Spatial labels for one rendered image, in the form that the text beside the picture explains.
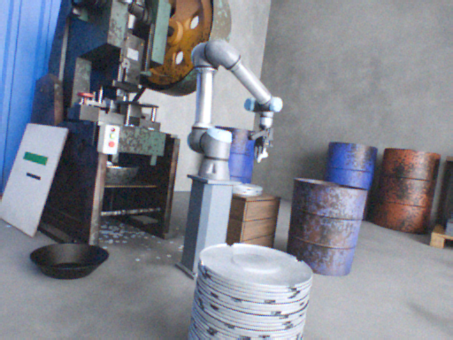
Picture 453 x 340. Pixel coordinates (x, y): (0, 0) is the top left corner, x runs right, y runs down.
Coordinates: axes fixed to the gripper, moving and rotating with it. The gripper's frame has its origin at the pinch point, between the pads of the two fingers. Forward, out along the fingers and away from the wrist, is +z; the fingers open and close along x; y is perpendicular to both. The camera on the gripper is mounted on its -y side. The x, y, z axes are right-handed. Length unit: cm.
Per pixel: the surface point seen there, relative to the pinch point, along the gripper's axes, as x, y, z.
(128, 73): 41, -68, -38
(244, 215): -9.3, -10.4, 30.5
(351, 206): -43, 33, 17
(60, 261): 4, -96, 55
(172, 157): 34, -38, 6
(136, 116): 38, -61, -15
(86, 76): 65, -86, -35
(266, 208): -2.6, 10.1, 27.7
